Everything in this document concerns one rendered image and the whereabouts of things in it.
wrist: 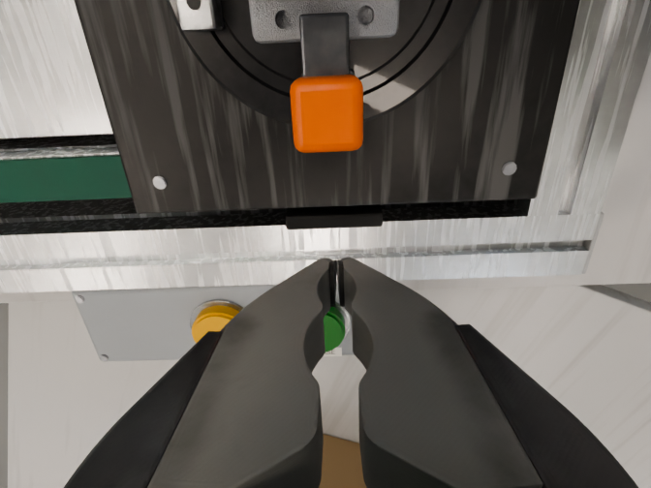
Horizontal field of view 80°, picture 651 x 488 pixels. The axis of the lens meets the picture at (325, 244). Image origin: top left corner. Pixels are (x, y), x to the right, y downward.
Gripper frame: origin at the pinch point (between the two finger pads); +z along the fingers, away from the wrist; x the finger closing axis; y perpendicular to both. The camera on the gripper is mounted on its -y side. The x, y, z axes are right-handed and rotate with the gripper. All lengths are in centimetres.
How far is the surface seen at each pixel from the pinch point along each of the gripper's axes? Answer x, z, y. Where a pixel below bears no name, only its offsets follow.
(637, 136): 24.9, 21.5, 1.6
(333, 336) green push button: -0.4, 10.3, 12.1
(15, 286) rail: -22.7, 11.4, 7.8
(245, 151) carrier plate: -4.9, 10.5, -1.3
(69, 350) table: -30.3, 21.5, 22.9
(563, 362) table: 24.9, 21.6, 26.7
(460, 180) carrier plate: 7.3, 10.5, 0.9
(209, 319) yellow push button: -9.0, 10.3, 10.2
